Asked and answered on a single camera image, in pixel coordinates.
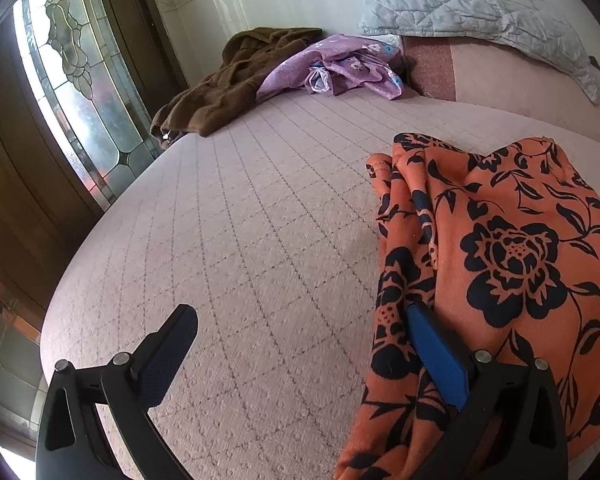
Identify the pink quilted bed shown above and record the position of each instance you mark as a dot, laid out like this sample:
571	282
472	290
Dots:
260	220

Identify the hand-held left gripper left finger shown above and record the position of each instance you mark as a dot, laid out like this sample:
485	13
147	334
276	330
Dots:
162	355

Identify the brown fleece garment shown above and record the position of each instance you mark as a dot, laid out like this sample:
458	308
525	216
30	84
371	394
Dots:
230	85

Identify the stained glass window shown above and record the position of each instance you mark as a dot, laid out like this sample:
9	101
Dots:
75	65

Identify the purple floral garment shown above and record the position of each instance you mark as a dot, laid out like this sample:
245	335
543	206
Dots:
340	65

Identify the grey quilted pillow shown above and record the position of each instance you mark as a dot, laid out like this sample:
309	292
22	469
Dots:
460	5

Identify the orange black floral garment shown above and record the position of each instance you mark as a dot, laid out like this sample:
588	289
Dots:
510	260

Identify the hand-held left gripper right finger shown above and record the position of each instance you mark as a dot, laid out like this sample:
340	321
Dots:
437	355

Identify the pink bolster cushion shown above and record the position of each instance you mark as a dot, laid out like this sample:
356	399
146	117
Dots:
505	80

